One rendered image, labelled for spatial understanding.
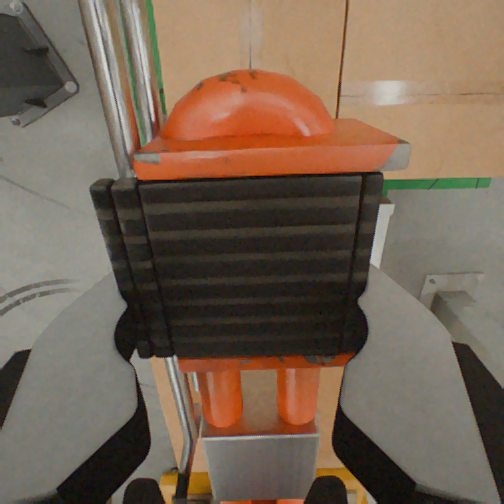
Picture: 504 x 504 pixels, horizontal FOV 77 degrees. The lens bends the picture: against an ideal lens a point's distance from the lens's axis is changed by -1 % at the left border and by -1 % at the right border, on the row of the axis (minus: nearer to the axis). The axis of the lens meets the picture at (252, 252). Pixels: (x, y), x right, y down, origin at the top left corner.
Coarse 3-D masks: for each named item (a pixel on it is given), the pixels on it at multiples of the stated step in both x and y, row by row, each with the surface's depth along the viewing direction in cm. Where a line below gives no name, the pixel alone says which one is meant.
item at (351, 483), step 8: (320, 472) 44; (328, 472) 44; (336, 472) 44; (344, 472) 44; (344, 480) 43; (352, 480) 43; (352, 488) 44; (360, 488) 44; (352, 496) 44; (360, 496) 45
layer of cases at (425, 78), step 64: (192, 0) 64; (256, 0) 64; (320, 0) 64; (384, 0) 64; (448, 0) 64; (192, 64) 69; (256, 64) 69; (320, 64) 69; (384, 64) 69; (448, 64) 69; (384, 128) 76; (448, 128) 76
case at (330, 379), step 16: (160, 368) 57; (336, 368) 57; (160, 384) 59; (320, 384) 59; (336, 384) 59; (160, 400) 61; (320, 400) 62; (336, 400) 62; (176, 416) 64; (320, 416) 64; (176, 432) 66; (176, 448) 69; (320, 448) 70; (320, 464) 73; (336, 464) 73
